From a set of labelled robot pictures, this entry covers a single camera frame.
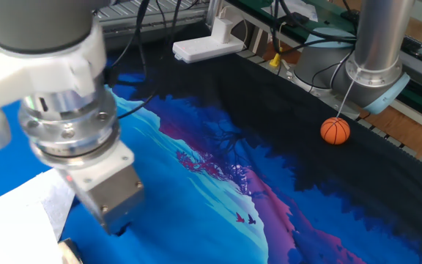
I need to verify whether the silver Schunk gripper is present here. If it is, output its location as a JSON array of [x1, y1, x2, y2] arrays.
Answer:
[[54, 140, 146, 238]]

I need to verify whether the chrome toilet paper holder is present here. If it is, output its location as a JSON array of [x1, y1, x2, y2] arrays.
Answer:
[[57, 238, 84, 264]]

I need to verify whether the white toilet paper roll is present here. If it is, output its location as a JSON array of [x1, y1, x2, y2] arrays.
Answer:
[[0, 167, 77, 264]]

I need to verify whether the blue mountain print cloth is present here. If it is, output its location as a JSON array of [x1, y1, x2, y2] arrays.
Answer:
[[0, 20, 422, 264]]

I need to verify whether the white power strip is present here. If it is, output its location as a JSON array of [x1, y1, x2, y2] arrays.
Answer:
[[172, 16, 247, 64]]

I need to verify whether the white plug adapter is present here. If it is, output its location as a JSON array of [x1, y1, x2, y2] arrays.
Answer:
[[210, 16, 234, 45]]

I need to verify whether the yellow object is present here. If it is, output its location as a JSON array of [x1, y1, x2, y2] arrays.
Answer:
[[269, 45, 284, 69]]

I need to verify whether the small orange basketball toy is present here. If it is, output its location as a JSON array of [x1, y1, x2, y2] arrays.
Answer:
[[319, 117, 352, 146]]

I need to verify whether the small black device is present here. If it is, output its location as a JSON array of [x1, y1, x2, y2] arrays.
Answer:
[[282, 12, 309, 27]]

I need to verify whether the long black device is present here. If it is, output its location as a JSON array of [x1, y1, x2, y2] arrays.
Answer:
[[341, 9, 422, 52]]

